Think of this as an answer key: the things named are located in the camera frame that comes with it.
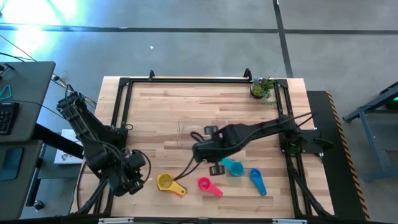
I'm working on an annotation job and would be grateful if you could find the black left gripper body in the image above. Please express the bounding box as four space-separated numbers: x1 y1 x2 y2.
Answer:
106 151 147 198

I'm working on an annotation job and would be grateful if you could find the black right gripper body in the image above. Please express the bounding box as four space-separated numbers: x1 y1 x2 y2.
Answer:
203 125 230 176

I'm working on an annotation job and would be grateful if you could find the teal measuring cup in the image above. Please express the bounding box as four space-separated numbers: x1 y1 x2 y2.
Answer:
221 157 246 178

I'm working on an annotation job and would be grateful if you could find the red measuring cup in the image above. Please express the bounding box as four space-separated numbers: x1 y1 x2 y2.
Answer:
197 176 224 198

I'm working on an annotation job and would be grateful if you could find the yellow measuring cup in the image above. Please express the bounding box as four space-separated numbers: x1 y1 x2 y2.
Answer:
155 173 187 198

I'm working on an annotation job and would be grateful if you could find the bright blue measuring cup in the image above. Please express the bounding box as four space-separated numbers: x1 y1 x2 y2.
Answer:
249 167 268 197

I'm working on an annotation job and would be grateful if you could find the clear plastic basket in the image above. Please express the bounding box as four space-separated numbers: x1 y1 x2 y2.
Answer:
176 115 233 152

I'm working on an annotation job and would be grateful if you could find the white booklet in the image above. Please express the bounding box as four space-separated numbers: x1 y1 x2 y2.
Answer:
53 128 86 166

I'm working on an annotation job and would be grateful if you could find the potted succulent in black pot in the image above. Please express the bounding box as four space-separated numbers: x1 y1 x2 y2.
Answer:
249 75 279 106

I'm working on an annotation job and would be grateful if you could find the black desk leg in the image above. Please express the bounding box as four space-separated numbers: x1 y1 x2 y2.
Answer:
30 122 85 160

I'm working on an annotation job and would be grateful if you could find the low grey desk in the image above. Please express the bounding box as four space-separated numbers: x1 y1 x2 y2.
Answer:
0 139 43 220

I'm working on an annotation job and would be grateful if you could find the dark desk pad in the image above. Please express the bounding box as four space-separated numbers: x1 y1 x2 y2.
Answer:
0 147 24 182

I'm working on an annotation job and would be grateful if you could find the black mat with hazard edge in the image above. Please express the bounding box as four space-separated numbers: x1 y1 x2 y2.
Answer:
305 90 372 222

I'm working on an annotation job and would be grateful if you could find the black keyboard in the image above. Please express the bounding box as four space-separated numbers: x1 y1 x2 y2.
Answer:
0 101 21 136

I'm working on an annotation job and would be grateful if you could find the blue-grey metal cart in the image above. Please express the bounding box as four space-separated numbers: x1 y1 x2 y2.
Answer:
341 81 398 183

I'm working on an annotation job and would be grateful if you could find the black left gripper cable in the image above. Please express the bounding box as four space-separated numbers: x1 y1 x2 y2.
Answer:
131 149 152 185

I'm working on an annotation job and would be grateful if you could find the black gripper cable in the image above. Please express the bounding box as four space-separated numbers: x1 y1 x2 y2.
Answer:
131 149 152 185
173 154 203 182

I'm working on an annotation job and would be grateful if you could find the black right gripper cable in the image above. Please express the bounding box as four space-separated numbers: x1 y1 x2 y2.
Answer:
173 154 203 182

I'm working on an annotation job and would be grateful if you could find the black aluminium rig frame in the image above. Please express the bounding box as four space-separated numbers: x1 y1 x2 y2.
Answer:
70 67 335 224

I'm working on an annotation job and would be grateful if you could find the teal cord loop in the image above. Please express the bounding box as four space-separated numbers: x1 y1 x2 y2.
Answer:
0 84 13 102

